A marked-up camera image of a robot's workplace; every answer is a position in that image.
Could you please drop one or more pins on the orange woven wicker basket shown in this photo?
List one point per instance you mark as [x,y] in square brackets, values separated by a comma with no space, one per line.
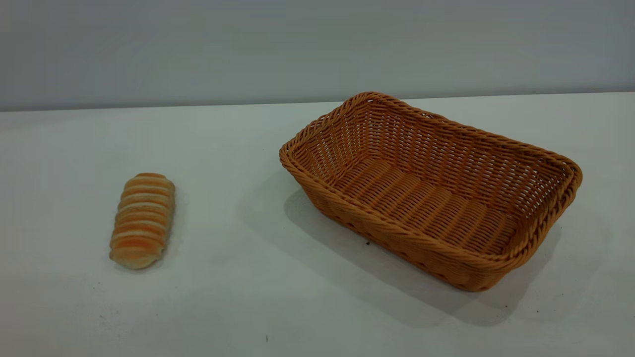
[426,198]

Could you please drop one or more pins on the striped orange bread roll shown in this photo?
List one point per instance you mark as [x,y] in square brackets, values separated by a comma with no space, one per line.
[143,220]

